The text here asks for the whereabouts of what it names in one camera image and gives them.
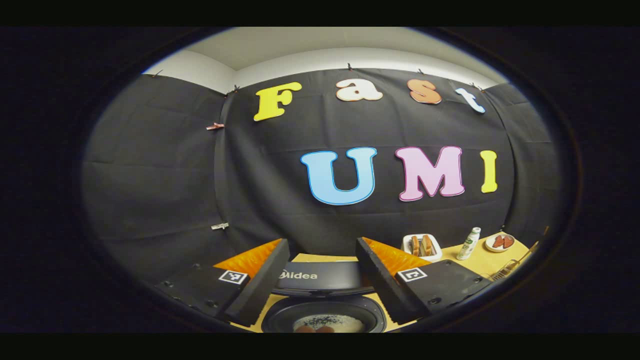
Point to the black and silver rice cooker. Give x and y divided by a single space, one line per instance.
320 280

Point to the white toaster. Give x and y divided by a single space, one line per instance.
406 241

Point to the white round plate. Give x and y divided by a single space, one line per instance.
489 247

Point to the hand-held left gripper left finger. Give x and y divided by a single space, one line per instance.
262 290

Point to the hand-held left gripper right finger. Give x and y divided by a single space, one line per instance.
380 285

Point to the white milk bottle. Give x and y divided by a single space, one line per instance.
469 245

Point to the toasted bread slice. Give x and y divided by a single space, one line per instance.
415 246
428 245

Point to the pink clothes peg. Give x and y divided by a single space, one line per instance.
215 126

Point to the red meat slice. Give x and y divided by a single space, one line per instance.
498 242
508 242

